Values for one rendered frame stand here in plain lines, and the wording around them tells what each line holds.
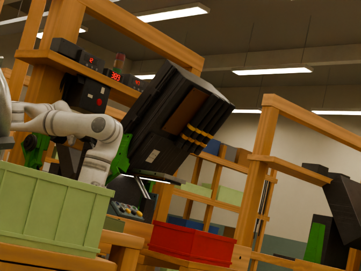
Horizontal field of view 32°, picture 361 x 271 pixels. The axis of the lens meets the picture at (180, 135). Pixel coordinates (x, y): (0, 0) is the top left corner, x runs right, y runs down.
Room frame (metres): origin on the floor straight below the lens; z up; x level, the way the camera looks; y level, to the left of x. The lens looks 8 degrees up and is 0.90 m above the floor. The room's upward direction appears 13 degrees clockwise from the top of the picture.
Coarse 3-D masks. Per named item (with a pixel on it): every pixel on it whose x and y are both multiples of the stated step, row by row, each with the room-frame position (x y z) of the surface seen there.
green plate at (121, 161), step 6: (126, 138) 2.83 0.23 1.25; (120, 144) 2.83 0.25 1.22; (126, 144) 2.81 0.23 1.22; (120, 150) 2.81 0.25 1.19; (126, 150) 2.83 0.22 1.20; (120, 156) 2.80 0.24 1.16; (126, 156) 2.84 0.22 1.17; (114, 162) 2.80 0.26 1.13; (120, 162) 2.82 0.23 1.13; (126, 162) 2.85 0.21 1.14; (120, 168) 2.83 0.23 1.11; (126, 168) 2.85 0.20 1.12
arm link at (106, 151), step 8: (120, 128) 2.15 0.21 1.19; (112, 136) 2.12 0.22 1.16; (120, 136) 2.16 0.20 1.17; (96, 144) 2.19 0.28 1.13; (104, 144) 2.17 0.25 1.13; (112, 144) 2.16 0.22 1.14; (88, 152) 2.12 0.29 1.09; (96, 152) 2.11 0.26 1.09; (104, 152) 2.12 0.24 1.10; (112, 152) 2.14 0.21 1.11; (104, 160) 2.11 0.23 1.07
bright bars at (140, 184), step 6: (138, 180) 2.92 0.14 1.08; (138, 186) 2.88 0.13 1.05; (144, 192) 2.86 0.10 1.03; (144, 198) 2.83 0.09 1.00; (144, 204) 2.82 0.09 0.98; (150, 204) 2.85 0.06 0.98; (144, 210) 2.82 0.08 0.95; (150, 210) 2.85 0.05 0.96; (144, 216) 2.83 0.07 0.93; (150, 216) 2.86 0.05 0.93; (144, 222) 2.83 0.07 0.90
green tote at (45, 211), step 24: (0, 168) 1.36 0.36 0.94; (24, 168) 1.39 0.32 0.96; (0, 192) 1.37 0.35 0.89; (24, 192) 1.41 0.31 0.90; (48, 192) 1.44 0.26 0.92; (72, 192) 1.48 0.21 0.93; (96, 192) 1.51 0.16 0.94; (0, 216) 1.38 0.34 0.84; (24, 216) 1.42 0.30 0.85; (48, 216) 1.45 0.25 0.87; (72, 216) 1.49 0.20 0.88; (96, 216) 1.53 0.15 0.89; (0, 240) 1.39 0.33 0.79; (24, 240) 1.43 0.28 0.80; (48, 240) 1.46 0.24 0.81; (72, 240) 1.50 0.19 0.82; (96, 240) 1.54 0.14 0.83
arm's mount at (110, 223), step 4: (108, 216) 2.10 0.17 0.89; (108, 220) 2.10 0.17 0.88; (112, 220) 2.12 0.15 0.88; (116, 220) 2.13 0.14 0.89; (120, 220) 2.14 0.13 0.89; (104, 224) 2.10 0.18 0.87; (108, 224) 2.11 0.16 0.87; (112, 224) 2.12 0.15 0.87; (116, 224) 2.13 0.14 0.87; (120, 224) 2.15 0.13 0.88; (124, 224) 2.16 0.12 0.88; (104, 228) 2.10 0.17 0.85; (108, 228) 2.11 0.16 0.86; (112, 228) 2.12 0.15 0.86; (116, 228) 2.14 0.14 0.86; (120, 228) 2.15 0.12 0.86; (120, 232) 2.15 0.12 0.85
